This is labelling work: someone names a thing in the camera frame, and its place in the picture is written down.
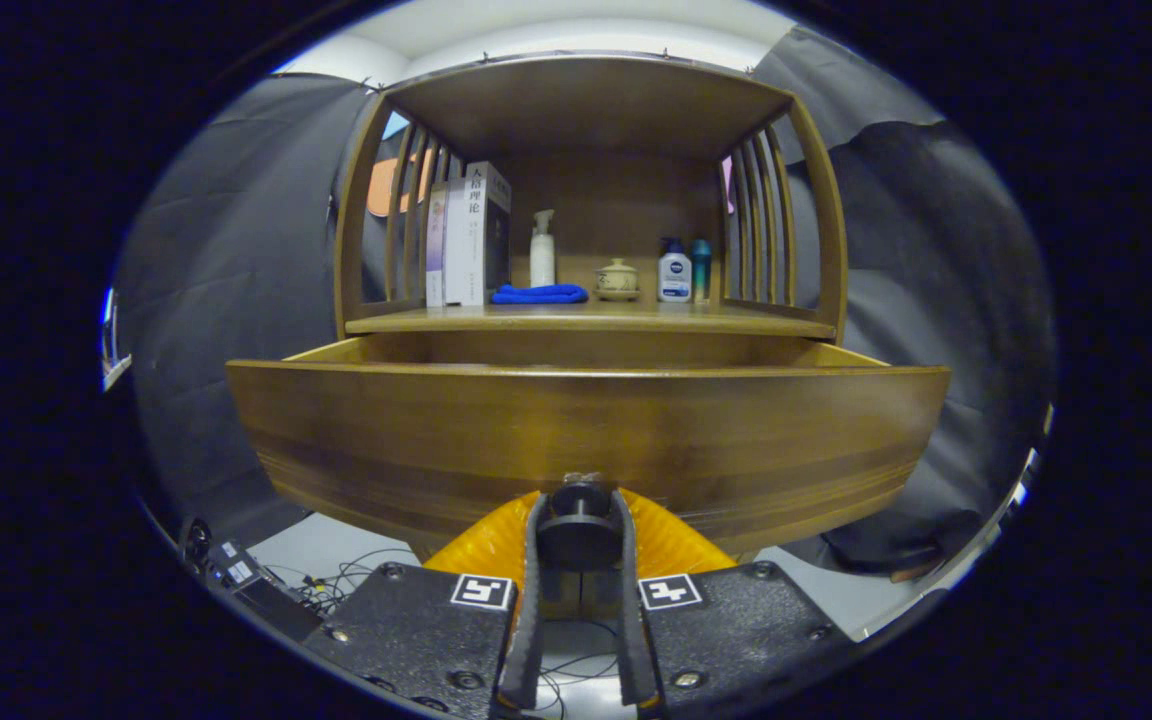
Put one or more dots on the lilac book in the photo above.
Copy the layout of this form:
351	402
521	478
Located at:
435	250

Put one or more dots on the white book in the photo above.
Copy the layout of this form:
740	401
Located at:
471	250

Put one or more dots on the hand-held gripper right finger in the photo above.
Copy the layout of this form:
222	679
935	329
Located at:
633	650

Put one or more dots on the teal bottle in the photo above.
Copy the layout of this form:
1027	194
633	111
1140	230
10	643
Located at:
701	270

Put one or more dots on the blue cloth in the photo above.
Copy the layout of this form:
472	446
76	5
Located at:
536	294

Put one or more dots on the beige lidded teacup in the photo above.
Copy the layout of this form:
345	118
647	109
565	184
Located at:
617	280

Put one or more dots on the wooden drawer with black knob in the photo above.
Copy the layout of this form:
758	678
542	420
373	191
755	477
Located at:
436	440

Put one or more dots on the wooden countertop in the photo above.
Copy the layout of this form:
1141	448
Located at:
586	316

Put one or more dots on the wooden cabinet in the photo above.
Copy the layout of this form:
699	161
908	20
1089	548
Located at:
596	110

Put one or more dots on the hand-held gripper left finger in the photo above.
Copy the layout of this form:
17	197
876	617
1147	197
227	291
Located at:
526	640

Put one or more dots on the white lotion bottle blue cap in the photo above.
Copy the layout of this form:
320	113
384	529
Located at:
674	278

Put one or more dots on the black electronic device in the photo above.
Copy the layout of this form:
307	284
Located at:
236	570

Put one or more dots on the white pump bottle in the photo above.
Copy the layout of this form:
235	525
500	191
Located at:
542	265

